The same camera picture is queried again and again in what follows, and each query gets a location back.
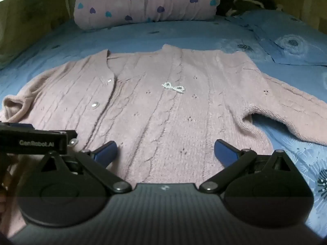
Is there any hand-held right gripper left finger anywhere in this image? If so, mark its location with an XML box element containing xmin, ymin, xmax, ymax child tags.
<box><xmin>38</xmin><ymin>140</ymin><xmax>132</xmax><ymax>194</ymax></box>

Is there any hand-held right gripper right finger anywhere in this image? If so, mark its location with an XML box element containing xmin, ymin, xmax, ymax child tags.
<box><xmin>199</xmin><ymin>139</ymin><xmax>294</xmax><ymax>194</ymax></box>

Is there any pink knit cardigan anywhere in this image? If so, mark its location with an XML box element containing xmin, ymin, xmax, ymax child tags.
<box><xmin>0</xmin><ymin>44</ymin><xmax>327</xmax><ymax>187</ymax></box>

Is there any blue floral bedsheet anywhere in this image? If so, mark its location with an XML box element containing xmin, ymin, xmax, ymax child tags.
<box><xmin>0</xmin><ymin>10</ymin><xmax>327</xmax><ymax>238</ymax></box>

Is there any blue floral pillow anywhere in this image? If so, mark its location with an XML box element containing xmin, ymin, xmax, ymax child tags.
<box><xmin>234</xmin><ymin>9</ymin><xmax>327</xmax><ymax>67</ymax></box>

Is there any dark cloth with white trim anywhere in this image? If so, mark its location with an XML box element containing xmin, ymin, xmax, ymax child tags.
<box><xmin>216</xmin><ymin>0</ymin><xmax>278</xmax><ymax>18</ymax></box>

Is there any pink heart-print rolled blanket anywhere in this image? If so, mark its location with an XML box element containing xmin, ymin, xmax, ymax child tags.
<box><xmin>74</xmin><ymin>0</ymin><xmax>221</xmax><ymax>31</ymax></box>

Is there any wooden bed frame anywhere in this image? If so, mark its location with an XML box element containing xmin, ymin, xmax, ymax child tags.
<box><xmin>277</xmin><ymin>0</ymin><xmax>327</xmax><ymax>32</ymax></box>

